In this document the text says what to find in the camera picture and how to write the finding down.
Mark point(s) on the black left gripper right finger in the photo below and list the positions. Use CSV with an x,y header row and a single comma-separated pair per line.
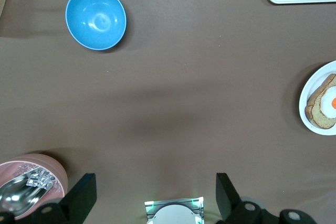
x,y
231,205

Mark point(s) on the fried egg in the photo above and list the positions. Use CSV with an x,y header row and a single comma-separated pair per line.
x,y
328,103

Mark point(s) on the toast slice under egg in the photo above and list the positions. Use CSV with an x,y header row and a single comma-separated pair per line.
x,y
317,113

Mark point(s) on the clear ice cubes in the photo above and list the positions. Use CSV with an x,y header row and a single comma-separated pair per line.
x,y
39,178

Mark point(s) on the metal scoop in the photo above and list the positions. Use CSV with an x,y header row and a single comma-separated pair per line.
x,y
18,197

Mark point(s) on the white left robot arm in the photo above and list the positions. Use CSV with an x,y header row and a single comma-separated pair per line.
x,y
176,216

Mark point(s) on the blue bowl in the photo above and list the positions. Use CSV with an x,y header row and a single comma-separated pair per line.
x,y
95,18

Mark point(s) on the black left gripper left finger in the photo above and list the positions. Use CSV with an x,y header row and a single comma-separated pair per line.
x,y
76,203

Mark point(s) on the pink bowl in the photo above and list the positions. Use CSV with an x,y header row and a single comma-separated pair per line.
x,y
56,171

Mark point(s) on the white round plate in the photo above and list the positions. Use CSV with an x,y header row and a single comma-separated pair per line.
x,y
305,95

